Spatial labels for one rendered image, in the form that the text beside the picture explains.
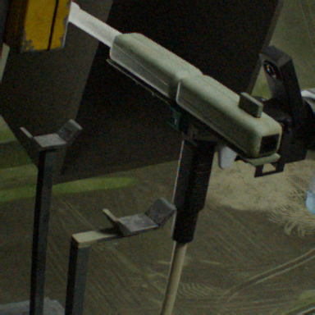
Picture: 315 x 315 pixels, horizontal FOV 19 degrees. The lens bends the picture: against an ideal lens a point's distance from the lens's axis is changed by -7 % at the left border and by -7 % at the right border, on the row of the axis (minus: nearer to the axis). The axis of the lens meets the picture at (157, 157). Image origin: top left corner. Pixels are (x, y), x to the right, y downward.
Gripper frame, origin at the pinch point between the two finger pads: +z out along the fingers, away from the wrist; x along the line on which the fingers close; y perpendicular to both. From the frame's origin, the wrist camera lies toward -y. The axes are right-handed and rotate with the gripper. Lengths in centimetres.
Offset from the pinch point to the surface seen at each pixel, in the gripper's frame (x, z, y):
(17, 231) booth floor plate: 139, -56, 110
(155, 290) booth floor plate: 97, -81, 110
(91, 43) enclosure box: 90, -42, 27
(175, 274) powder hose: -1.2, -0.7, 21.5
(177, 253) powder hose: -1.0, -0.5, 18.2
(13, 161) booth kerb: 175, -72, 106
